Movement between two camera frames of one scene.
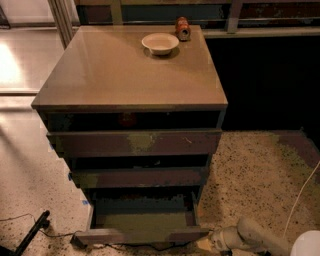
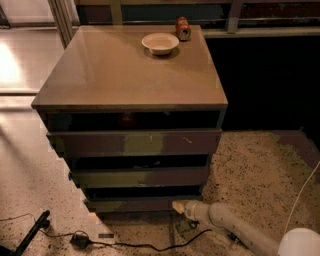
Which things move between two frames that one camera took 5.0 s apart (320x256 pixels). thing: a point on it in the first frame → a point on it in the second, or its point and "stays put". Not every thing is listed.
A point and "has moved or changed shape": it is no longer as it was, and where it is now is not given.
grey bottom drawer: x=141 y=217 has moved or changed shape
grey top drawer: x=137 y=143 stays put
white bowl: x=160 y=43 stays put
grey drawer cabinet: x=138 y=111 stays put
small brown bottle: x=183 y=29 stays put
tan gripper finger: x=205 y=244 → x=179 y=206
